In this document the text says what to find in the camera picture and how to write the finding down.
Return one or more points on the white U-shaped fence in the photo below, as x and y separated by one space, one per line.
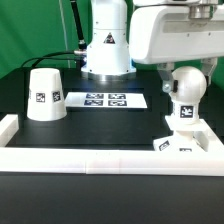
176 158

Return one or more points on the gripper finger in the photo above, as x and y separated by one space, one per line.
169 84
208 67

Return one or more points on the white lamp shade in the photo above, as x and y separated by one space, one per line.
46 99

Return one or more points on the white lamp base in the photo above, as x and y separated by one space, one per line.
183 137

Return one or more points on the white marker sheet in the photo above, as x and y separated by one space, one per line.
105 100

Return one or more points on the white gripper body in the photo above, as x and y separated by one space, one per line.
163 31

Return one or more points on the white lamp bulb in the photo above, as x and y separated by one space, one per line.
191 86

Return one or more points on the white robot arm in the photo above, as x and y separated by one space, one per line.
108 54

